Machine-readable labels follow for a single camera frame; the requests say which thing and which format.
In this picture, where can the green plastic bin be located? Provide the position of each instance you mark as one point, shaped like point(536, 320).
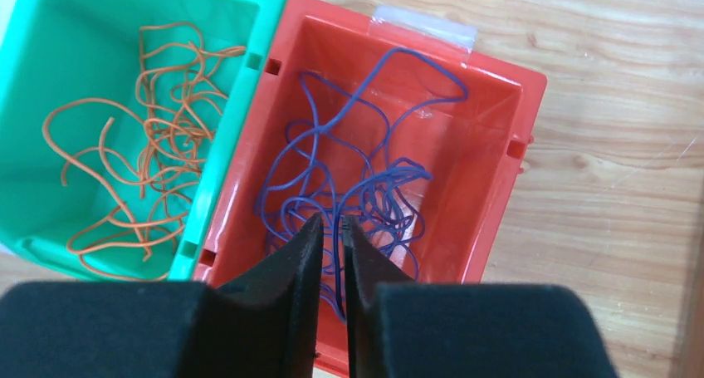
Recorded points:
point(119, 119)

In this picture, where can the red plastic bin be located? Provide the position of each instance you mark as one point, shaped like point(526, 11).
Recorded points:
point(421, 140)

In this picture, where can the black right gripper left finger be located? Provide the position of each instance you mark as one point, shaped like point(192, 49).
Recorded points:
point(261, 324)

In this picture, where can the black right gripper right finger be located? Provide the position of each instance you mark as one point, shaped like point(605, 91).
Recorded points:
point(401, 328)

